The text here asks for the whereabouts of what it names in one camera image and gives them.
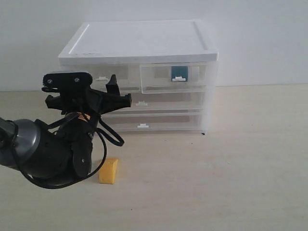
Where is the clear wide drawer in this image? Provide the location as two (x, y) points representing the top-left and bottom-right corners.
(113, 92), (205, 114)
(102, 115), (206, 132)

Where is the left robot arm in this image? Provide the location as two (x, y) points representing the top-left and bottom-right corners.
(0, 71), (131, 185)

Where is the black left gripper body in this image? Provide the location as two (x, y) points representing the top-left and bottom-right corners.
(58, 85), (105, 115)

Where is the clear middle wide drawer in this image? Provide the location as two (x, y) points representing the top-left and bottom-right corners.
(113, 92), (205, 114)

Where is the yellow cheese wedge block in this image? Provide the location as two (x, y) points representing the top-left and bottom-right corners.
(98, 158), (119, 184)

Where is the teal bottle white cap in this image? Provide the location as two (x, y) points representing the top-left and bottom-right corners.
(171, 66), (200, 82)

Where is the white plastic drawer cabinet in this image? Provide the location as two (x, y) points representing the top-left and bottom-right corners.
(58, 20), (218, 134)

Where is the clear bottom wide drawer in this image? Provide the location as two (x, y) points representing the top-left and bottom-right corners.
(102, 115), (206, 132)

